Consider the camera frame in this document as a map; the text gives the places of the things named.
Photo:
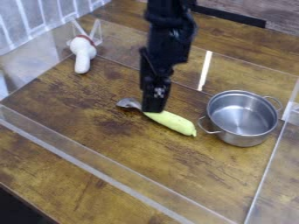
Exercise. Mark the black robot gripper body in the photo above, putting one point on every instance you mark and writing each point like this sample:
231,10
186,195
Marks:
173,29

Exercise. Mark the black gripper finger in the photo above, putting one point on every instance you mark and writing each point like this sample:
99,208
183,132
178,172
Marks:
155,94

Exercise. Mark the clear acrylic triangle stand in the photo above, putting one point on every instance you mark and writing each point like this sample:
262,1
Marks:
94,35

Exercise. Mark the black bar on table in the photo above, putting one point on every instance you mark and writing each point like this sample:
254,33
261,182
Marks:
246,20

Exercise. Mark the white toy mushroom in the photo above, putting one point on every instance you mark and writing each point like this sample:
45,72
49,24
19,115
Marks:
82,46

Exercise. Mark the stainless steel pot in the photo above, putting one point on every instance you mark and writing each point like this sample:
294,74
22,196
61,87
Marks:
241,117

